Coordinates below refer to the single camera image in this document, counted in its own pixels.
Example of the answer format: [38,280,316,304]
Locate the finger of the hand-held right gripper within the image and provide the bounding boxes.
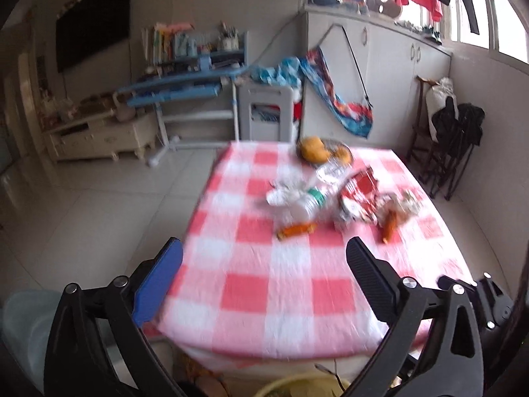
[437,272,515,331]

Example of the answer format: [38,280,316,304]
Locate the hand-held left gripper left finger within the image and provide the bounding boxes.
[43,238,184,397]

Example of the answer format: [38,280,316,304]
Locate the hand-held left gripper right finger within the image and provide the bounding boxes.
[343,237,484,397]

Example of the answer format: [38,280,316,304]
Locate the orange sausage stick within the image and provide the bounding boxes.
[380,209,399,243]

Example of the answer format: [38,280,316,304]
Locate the plastic wrap with carrot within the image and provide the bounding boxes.
[388,190,422,216]

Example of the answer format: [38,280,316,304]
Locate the orange snack wrapper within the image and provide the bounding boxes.
[277,222,318,241]

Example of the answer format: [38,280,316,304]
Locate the red snack bag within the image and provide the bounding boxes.
[335,166,383,232]

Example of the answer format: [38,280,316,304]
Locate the clear plastic bottle green label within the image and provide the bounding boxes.
[287,161,352,222]

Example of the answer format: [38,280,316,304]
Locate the yellow plastic basin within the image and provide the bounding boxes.
[252,374,352,397]

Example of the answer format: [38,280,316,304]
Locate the pink checkered tablecloth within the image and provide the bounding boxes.
[155,141,476,360]

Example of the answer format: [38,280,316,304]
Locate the woven fruit plate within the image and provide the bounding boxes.
[298,137,354,166]

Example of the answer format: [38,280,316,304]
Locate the pale grey plastic chair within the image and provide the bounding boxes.
[0,289,83,393]

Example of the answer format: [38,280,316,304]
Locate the cream television stand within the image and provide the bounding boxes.
[43,110,158,162]

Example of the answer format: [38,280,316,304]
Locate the wooden folding chair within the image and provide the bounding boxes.
[407,75,434,166]

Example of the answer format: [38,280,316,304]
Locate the black folding chairs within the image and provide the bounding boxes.
[417,103,485,201]

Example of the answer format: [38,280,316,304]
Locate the cream jug vase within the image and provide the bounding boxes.
[113,91,135,122]

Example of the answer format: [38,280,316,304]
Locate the blue study desk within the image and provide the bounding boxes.
[118,31,251,168]

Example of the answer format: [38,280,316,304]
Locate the white sack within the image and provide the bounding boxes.
[426,78,455,141]

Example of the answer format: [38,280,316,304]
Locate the white cabinet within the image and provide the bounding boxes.
[298,2,453,162]

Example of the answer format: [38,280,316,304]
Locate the blue plastic bag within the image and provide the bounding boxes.
[252,56,306,85]

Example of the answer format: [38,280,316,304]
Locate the row of books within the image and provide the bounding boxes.
[141,25,178,65]

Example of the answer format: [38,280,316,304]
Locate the white pen holder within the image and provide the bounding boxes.
[218,22,240,49]

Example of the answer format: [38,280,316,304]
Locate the pair of dark shoes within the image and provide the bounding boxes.
[397,19,443,44]

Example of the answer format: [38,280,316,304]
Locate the colourful drawstring bag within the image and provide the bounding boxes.
[300,25,375,138]

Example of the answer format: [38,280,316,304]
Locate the black wall television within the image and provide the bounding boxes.
[56,0,133,73]

